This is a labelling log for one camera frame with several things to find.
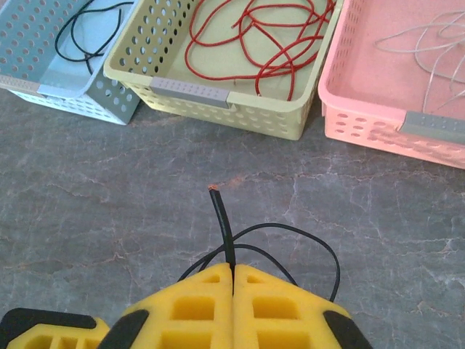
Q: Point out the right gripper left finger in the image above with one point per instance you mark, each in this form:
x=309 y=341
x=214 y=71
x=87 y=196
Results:
x=218 y=320

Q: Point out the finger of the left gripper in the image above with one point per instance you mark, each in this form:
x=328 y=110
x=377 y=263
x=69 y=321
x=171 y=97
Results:
x=36 y=334

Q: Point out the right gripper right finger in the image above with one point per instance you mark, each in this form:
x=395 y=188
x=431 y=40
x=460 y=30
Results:
x=241 y=320

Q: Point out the yellow-green plastic basket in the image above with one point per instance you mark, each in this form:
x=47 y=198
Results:
x=218 y=109

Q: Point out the blue plastic basket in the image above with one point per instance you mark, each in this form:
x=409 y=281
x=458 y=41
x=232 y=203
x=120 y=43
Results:
x=69 y=80

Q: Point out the pink plastic basket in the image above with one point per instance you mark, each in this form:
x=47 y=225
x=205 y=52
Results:
x=363 y=72

